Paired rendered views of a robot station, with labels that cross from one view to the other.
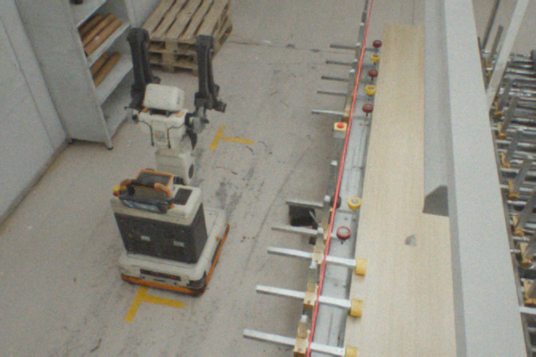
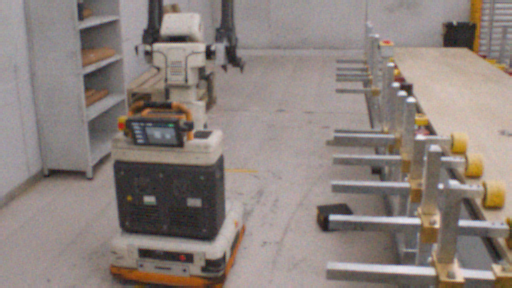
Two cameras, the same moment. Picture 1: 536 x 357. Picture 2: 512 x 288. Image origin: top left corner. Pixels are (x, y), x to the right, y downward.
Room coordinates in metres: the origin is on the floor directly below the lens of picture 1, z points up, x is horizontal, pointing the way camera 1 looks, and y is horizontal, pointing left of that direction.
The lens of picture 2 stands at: (-0.35, 0.49, 1.61)
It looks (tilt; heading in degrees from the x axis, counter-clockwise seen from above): 15 degrees down; 0
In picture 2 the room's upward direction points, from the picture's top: 2 degrees counter-clockwise
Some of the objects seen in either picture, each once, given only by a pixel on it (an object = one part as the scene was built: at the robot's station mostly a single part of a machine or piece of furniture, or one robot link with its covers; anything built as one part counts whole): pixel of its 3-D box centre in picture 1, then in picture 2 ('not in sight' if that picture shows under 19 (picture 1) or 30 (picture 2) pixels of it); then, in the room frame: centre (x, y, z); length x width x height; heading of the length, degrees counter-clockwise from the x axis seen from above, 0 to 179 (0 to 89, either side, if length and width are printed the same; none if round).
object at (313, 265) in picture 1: (311, 293); (406, 162); (1.41, -0.20, 0.93); 0.04 x 0.04 x 0.48; 76
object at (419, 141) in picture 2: (301, 345); (413, 206); (1.16, -0.14, 0.87); 0.04 x 0.04 x 0.48; 76
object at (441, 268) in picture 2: not in sight; (445, 273); (0.66, -0.02, 0.95); 0.14 x 0.06 x 0.05; 166
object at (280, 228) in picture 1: (308, 233); (374, 143); (1.87, -0.22, 0.84); 0.43 x 0.03 x 0.04; 76
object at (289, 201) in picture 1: (321, 206); (378, 133); (2.11, -0.32, 0.82); 0.43 x 0.03 x 0.04; 76
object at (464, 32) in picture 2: not in sight; (457, 43); (8.21, -3.65, 0.36); 0.59 x 0.58 x 0.73; 166
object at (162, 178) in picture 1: (154, 185); (166, 122); (2.26, 0.72, 0.87); 0.23 x 0.15 x 0.11; 76
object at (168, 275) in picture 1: (160, 273); (166, 255); (2.05, 0.75, 0.23); 0.41 x 0.02 x 0.08; 76
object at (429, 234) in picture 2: not in sight; (428, 223); (0.90, -0.08, 0.95); 0.14 x 0.06 x 0.05; 166
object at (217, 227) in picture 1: (176, 244); (181, 237); (2.38, 0.70, 0.16); 0.67 x 0.64 x 0.25; 166
